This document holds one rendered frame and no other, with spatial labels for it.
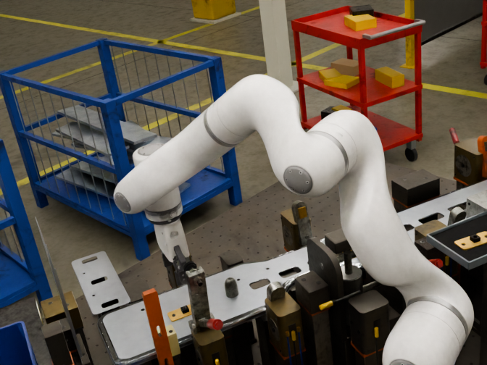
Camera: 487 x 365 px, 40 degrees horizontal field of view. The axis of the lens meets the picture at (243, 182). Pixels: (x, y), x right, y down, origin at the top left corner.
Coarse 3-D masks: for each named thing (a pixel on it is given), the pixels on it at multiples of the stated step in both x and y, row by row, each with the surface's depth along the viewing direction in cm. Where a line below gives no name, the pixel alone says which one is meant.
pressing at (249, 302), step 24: (456, 192) 196; (408, 216) 187; (240, 264) 177; (264, 264) 175; (288, 264) 174; (360, 264) 169; (216, 288) 168; (240, 288) 167; (264, 288) 166; (288, 288) 166; (120, 312) 165; (144, 312) 163; (216, 312) 160; (240, 312) 158; (264, 312) 158; (120, 336) 156; (144, 336) 155; (120, 360) 148; (144, 360) 149
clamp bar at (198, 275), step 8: (192, 264) 141; (192, 272) 138; (200, 272) 138; (192, 280) 138; (200, 280) 137; (192, 288) 139; (200, 288) 140; (192, 296) 140; (200, 296) 141; (192, 304) 142; (200, 304) 142; (208, 304) 143; (192, 312) 144; (200, 312) 144; (208, 312) 145
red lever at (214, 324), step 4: (200, 320) 146; (204, 320) 143; (208, 320) 138; (212, 320) 134; (216, 320) 133; (220, 320) 134; (200, 324) 145; (204, 324) 141; (208, 324) 137; (212, 324) 133; (216, 324) 133; (220, 324) 133; (212, 328) 134; (216, 328) 133; (220, 328) 133
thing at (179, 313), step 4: (180, 308) 161; (188, 308) 162; (168, 312) 162; (172, 312) 161; (176, 312) 161; (180, 312) 161; (184, 312) 160; (188, 312) 161; (172, 316) 160; (176, 316) 160; (180, 316) 160; (184, 316) 159; (172, 320) 159; (176, 320) 159
